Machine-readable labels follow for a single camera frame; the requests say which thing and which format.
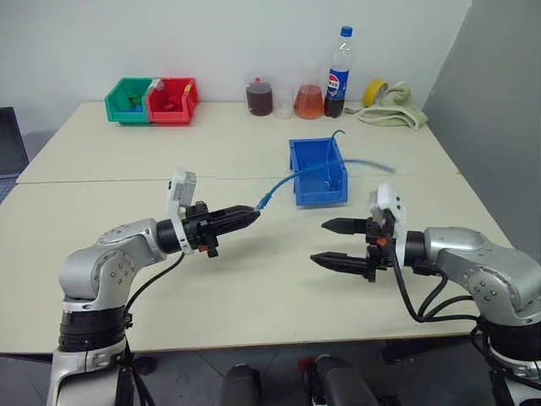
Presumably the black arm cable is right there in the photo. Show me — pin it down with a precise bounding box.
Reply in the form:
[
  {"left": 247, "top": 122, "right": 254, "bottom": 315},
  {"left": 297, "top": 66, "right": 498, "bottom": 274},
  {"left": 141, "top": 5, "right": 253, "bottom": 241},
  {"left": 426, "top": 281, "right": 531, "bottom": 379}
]
[
  {"left": 120, "top": 250, "right": 188, "bottom": 406},
  {"left": 391, "top": 244, "right": 484, "bottom": 325}
]

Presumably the yellow tape roll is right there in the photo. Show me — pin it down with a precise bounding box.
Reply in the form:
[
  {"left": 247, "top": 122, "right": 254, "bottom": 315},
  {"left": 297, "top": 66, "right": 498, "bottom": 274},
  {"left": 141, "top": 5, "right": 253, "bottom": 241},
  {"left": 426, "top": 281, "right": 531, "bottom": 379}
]
[{"left": 363, "top": 78, "right": 390, "bottom": 108}]

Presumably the cola bottle with blue cap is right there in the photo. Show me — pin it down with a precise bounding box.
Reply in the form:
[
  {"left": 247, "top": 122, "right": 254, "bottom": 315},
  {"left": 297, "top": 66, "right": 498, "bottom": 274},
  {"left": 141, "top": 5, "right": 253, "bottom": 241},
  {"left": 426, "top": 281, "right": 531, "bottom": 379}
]
[{"left": 323, "top": 25, "right": 356, "bottom": 119}]

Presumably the blue network cable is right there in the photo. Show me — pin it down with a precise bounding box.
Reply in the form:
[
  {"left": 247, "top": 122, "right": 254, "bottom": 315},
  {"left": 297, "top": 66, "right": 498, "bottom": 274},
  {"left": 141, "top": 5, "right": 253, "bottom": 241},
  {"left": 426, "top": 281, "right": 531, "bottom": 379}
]
[{"left": 254, "top": 129, "right": 398, "bottom": 211}]

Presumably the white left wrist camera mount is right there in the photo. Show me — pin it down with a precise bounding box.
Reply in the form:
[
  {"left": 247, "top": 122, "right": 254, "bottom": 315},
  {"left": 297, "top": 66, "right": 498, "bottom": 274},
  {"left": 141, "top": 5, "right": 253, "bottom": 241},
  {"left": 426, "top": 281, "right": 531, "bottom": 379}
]
[{"left": 166, "top": 167, "right": 198, "bottom": 255}]

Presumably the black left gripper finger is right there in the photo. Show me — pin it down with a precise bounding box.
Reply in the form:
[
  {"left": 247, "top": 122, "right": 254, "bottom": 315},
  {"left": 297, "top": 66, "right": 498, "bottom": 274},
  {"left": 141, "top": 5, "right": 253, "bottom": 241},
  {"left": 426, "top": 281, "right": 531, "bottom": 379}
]
[
  {"left": 210, "top": 211, "right": 261, "bottom": 238},
  {"left": 209, "top": 204, "right": 256, "bottom": 225}
]

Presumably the beaker with dark red liquid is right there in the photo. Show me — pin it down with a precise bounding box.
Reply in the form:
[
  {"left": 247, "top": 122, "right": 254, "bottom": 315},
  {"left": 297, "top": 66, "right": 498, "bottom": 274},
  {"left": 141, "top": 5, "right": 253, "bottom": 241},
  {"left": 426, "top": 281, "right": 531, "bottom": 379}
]
[{"left": 243, "top": 71, "right": 276, "bottom": 118}]

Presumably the red plastic bin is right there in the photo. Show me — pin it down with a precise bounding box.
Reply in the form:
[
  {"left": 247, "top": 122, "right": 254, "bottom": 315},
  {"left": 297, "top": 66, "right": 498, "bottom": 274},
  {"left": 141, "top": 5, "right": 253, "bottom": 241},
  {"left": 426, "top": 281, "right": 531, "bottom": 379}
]
[{"left": 145, "top": 77, "right": 200, "bottom": 127}]

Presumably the small clear measuring cup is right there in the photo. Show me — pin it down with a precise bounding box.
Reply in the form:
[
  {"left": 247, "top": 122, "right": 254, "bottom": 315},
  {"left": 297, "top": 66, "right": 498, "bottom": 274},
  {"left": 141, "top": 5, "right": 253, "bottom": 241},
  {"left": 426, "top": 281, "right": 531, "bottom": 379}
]
[{"left": 273, "top": 84, "right": 295, "bottom": 121}]

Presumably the flask with orange liquid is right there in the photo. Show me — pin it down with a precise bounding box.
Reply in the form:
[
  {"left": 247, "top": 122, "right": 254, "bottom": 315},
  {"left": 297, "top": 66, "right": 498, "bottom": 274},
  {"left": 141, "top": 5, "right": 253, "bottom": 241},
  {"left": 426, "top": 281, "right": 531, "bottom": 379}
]
[{"left": 292, "top": 61, "right": 327, "bottom": 121}]

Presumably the dark rounded shape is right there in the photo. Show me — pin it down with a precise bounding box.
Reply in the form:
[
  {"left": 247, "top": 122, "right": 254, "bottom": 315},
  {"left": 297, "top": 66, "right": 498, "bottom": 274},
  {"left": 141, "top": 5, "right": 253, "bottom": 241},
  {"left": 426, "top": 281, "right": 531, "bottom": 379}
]
[
  {"left": 219, "top": 362, "right": 262, "bottom": 406},
  {"left": 303, "top": 354, "right": 378, "bottom": 406}
]

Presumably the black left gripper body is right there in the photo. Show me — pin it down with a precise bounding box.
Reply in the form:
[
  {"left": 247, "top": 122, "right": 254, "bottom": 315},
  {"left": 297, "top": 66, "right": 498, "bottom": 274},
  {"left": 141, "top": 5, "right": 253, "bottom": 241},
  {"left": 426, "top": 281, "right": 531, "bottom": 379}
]
[{"left": 183, "top": 201, "right": 221, "bottom": 260}]

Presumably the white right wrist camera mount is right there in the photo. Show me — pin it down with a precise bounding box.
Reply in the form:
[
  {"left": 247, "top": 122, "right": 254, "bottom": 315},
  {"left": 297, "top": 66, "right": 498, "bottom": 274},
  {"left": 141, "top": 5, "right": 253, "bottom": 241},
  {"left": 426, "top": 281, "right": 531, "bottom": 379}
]
[{"left": 366, "top": 182, "right": 408, "bottom": 264}]

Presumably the light green towel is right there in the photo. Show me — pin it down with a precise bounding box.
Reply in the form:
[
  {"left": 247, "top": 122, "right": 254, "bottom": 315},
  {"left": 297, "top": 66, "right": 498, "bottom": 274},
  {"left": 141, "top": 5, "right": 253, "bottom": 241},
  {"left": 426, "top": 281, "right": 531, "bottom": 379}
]
[{"left": 356, "top": 81, "right": 429, "bottom": 129}]

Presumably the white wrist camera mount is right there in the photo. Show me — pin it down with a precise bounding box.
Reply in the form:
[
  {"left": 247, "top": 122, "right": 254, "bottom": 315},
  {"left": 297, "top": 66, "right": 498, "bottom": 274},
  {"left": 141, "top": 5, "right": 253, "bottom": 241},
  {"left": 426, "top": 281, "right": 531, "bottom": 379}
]
[
  {"left": 166, "top": 167, "right": 198, "bottom": 255},
  {"left": 366, "top": 182, "right": 408, "bottom": 264}
]

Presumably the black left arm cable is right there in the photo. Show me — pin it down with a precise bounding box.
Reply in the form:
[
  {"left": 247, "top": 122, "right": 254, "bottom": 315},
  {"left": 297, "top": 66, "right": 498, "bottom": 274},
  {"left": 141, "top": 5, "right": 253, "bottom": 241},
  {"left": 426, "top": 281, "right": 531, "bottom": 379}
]
[{"left": 120, "top": 250, "right": 188, "bottom": 406}]

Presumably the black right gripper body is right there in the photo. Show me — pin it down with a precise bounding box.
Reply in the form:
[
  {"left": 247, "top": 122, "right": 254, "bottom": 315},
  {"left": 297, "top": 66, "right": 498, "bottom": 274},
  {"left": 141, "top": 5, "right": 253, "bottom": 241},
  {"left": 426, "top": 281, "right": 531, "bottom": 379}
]
[{"left": 363, "top": 214, "right": 396, "bottom": 284}]

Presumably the dark laptop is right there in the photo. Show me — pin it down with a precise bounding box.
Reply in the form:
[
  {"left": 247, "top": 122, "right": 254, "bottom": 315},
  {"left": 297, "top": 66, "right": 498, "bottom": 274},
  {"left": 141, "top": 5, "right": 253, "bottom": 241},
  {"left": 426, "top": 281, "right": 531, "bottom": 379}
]
[{"left": 0, "top": 106, "right": 31, "bottom": 205}]

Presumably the blue plastic bin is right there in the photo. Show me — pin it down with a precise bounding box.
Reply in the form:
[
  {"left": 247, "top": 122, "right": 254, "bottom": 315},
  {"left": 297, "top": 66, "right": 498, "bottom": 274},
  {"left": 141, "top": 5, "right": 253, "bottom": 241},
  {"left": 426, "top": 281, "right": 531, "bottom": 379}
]
[{"left": 288, "top": 137, "right": 350, "bottom": 208}]

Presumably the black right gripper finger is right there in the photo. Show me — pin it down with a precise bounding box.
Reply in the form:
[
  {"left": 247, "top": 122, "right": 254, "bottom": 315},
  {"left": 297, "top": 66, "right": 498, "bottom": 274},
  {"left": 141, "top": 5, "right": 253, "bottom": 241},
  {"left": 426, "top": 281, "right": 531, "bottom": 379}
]
[
  {"left": 309, "top": 251, "right": 369, "bottom": 277},
  {"left": 320, "top": 217, "right": 369, "bottom": 236}
]

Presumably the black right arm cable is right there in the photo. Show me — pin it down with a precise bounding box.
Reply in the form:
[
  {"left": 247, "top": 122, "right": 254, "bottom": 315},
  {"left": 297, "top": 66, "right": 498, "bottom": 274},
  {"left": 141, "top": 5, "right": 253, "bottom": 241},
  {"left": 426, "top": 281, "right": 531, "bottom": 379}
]
[{"left": 391, "top": 244, "right": 484, "bottom": 325}]

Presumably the green plastic bin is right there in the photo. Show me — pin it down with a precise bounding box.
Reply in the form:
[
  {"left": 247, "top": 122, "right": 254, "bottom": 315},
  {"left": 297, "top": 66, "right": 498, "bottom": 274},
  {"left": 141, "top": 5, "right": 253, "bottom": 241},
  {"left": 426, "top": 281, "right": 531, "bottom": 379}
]
[{"left": 104, "top": 77, "right": 156, "bottom": 126}]

